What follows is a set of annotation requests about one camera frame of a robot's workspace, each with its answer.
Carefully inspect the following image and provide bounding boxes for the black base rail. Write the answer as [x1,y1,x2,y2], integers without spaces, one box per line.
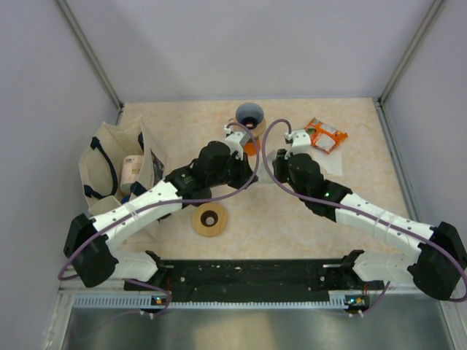
[120,258,387,303]

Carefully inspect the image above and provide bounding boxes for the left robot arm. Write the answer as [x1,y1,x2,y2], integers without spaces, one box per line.
[58,141,259,289]

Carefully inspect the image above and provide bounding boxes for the blue ribbed glass dripper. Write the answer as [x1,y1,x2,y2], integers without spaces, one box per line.
[235,102,264,130]

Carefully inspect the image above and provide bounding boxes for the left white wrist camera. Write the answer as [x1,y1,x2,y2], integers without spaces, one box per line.
[223,125,250,160]

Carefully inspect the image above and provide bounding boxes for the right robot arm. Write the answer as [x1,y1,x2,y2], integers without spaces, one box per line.
[272,149,466,301]

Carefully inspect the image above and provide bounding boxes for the beige canvas tote bag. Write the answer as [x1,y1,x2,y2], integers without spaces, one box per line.
[79,117,168,216]

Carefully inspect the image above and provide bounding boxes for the aluminium frame rail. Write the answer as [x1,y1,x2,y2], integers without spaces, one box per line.
[58,287,457,311]

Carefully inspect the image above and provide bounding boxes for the orange snack packet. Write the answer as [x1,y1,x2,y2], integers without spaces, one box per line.
[304,118,348,154]

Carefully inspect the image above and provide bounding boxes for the dark glass carafe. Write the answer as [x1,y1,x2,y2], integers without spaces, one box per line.
[186,188,212,207]

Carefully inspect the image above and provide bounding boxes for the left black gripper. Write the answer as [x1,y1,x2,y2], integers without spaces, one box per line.
[207,151,258,190]

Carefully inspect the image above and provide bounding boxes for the orange glass carafe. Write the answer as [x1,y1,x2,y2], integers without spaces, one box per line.
[243,139,261,157]

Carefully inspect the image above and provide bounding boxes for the wooden ring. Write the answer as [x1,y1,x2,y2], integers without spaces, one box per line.
[192,202,229,238]
[251,117,268,139]

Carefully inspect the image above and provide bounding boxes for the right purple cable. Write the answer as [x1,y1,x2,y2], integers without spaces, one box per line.
[261,119,467,316]

